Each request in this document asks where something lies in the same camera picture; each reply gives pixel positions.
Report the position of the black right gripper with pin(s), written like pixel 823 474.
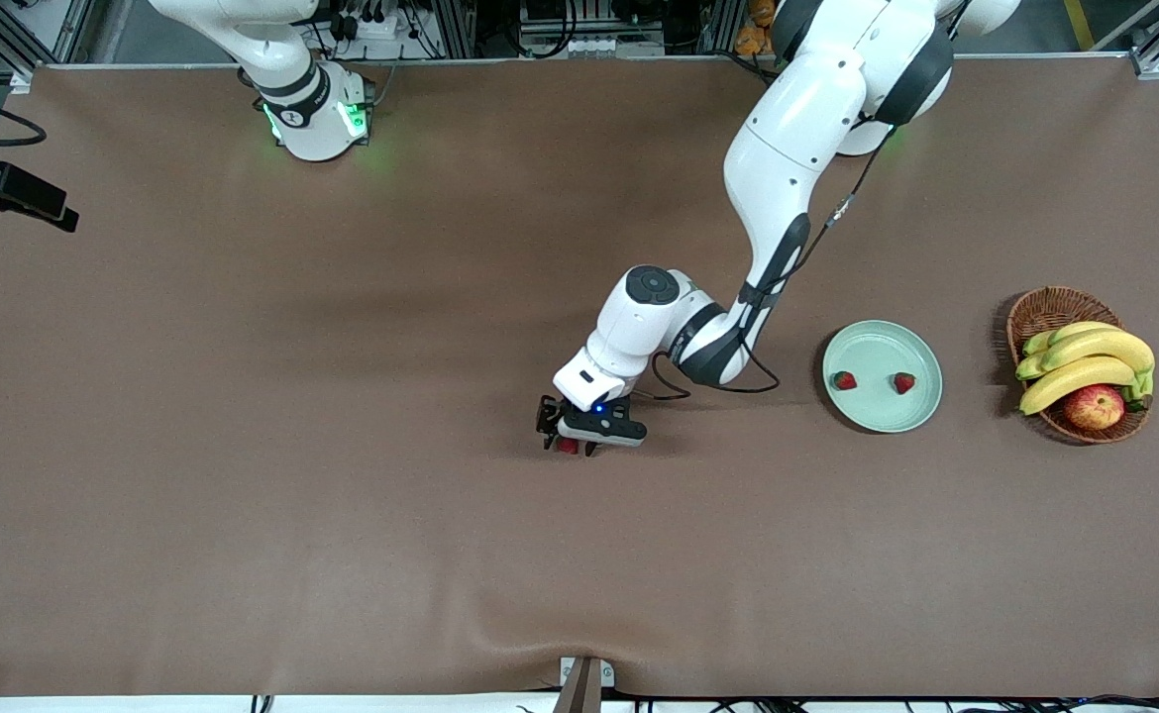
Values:
pixel 7 188

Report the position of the red strawberry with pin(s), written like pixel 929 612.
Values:
pixel 844 380
pixel 568 447
pixel 904 382

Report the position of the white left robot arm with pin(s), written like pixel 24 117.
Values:
pixel 788 158

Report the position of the pale green round plate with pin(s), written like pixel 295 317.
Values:
pixel 877 406

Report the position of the brown table cover mat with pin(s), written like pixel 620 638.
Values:
pixel 342 545

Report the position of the white terminal block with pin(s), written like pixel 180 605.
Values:
pixel 614 47

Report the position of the white power strip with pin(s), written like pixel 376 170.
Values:
pixel 376 28

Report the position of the pile of orange bread rolls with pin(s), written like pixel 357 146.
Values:
pixel 753 40

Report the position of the brown wicker basket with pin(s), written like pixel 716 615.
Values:
pixel 1045 307

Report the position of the long yellow banana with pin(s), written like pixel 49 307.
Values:
pixel 1075 376
pixel 1105 347

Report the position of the small greenish yellow banana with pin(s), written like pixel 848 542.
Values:
pixel 1075 330

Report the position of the red yellow apple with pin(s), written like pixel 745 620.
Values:
pixel 1095 408

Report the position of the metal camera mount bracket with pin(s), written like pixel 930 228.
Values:
pixel 584 688

